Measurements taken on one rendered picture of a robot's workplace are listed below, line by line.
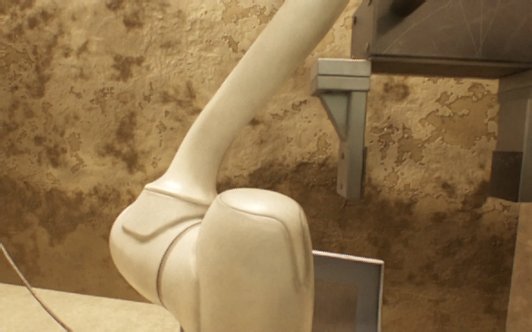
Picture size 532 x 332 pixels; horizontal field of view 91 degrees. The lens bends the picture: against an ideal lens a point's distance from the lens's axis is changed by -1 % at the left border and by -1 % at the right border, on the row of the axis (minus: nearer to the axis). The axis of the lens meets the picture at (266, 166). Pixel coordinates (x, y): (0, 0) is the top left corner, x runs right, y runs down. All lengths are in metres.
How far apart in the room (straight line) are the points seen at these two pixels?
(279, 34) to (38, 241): 1.07
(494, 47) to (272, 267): 0.22
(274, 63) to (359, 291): 0.42
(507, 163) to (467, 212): 0.59
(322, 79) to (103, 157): 0.84
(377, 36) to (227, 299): 0.21
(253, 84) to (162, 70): 0.59
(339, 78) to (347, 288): 0.42
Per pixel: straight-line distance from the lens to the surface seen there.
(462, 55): 0.24
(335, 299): 0.56
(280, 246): 0.20
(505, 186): 0.29
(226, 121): 0.33
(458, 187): 0.85
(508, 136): 0.29
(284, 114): 0.76
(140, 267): 0.32
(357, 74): 0.21
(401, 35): 0.22
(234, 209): 0.21
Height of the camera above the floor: 0.52
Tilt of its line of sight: 5 degrees down
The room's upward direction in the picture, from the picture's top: 2 degrees clockwise
